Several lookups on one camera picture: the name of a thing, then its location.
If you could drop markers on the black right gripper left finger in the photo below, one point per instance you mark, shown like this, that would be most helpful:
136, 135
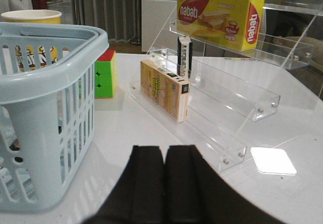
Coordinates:
138, 195

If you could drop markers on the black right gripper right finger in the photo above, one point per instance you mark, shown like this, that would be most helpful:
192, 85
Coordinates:
195, 193

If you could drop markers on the light blue plastic basket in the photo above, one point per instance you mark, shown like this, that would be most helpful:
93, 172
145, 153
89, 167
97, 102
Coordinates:
47, 109

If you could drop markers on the right clear acrylic shelf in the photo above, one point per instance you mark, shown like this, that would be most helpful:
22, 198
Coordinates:
262, 102

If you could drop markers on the beige small snack box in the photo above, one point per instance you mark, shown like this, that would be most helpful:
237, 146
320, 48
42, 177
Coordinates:
166, 89

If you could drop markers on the colourful rubik's cube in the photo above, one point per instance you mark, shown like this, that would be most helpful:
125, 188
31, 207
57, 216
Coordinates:
106, 75

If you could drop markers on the black white slim package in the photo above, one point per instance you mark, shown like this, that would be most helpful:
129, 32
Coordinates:
184, 55

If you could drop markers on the yellow nabati wafer box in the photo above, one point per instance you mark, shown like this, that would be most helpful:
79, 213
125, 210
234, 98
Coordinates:
232, 24

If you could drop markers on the white cabinet in background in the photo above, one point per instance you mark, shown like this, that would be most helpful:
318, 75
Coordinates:
154, 14

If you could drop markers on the red bin in background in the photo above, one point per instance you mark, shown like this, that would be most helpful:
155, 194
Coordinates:
39, 4

